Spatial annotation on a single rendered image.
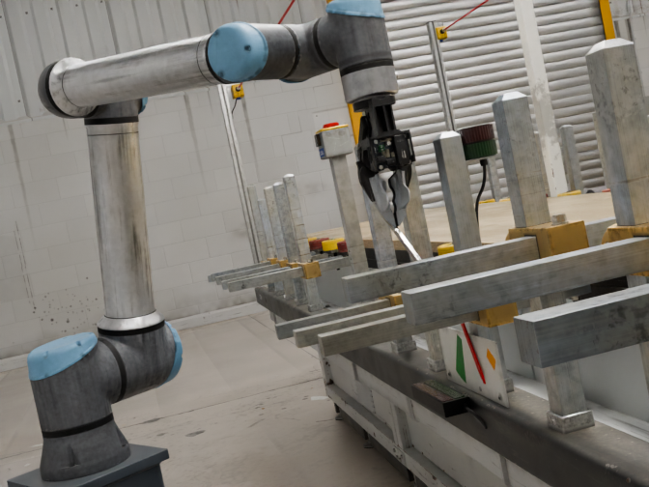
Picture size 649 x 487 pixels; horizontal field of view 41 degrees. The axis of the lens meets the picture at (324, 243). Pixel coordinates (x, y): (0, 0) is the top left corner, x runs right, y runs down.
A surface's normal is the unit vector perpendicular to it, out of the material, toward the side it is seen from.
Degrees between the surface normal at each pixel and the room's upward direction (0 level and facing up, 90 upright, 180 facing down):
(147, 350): 101
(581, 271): 90
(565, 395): 90
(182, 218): 90
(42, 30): 90
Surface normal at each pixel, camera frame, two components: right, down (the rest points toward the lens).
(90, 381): 0.75, -0.12
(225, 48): -0.57, 0.17
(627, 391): -0.96, 0.21
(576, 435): -0.20, -0.98
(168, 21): 0.22, 0.00
